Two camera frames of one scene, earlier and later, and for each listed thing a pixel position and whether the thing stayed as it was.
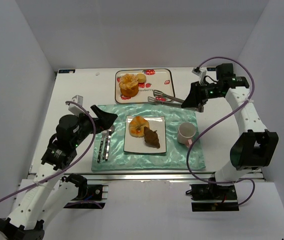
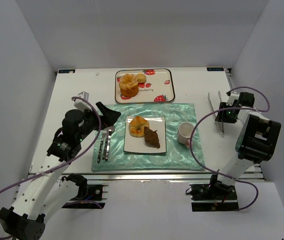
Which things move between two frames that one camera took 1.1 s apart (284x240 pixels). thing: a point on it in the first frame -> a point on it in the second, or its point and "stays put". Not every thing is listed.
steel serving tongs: (160, 98) -> (221, 133)
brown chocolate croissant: (151, 138) stays put
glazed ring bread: (136, 126) stays put
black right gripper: (199, 92) -> (222, 110)
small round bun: (142, 77) stays put
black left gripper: (96, 119) stays put
